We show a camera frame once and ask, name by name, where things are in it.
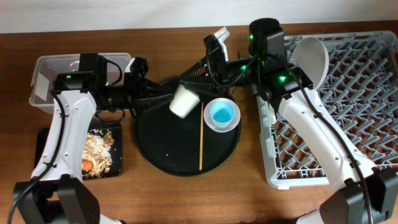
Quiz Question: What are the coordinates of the grey plate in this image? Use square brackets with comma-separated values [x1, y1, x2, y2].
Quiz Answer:
[289, 37, 329, 89]

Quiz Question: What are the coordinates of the round black serving tray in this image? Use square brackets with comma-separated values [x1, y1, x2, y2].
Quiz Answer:
[132, 104, 241, 177]

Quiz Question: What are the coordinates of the small white bowl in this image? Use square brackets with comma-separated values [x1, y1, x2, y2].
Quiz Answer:
[204, 98, 241, 133]

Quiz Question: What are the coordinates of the grey dishwasher rack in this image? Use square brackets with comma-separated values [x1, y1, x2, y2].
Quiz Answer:
[257, 31, 397, 190]

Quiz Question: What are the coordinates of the blue plastic cup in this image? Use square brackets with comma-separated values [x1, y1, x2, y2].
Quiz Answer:
[210, 100, 235, 128]

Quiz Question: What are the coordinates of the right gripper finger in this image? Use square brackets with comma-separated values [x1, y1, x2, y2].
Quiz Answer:
[179, 57, 208, 83]
[180, 82, 227, 95]

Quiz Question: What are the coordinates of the orange carrot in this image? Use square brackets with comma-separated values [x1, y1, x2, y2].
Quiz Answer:
[81, 159, 94, 171]

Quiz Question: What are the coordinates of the white paper cup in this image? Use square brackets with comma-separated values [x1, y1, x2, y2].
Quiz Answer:
[169, 84, 200, 119]

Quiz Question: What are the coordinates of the pile of white rice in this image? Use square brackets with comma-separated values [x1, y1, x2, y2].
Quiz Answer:
[83, 131, 112, 162]

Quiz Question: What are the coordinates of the pile of peanut shells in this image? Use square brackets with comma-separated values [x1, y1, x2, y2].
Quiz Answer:
[81, 132, 115, 179]

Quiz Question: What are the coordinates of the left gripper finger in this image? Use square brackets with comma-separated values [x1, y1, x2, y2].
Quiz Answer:
[136, 93, 174, 118]
[143, 78, 174, 95]

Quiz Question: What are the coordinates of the clear plastic bin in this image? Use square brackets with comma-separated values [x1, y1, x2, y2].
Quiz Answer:
[29, 53, 132, 114]

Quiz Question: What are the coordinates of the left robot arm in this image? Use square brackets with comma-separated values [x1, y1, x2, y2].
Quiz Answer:
[7, 53, 174, 223]

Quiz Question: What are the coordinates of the black rectangular tray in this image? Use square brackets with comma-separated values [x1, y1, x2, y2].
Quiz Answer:
[33, 124, 123, 181]

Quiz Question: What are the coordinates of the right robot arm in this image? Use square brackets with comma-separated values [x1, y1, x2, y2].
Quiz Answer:
[179, 18, 397, 223]

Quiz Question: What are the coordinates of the brown walnut piece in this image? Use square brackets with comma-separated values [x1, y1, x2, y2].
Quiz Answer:
[103, 132, 115, 146]

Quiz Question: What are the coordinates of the wooden chopstick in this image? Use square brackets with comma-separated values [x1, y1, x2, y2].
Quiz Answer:
[199, 102, 204, 170]

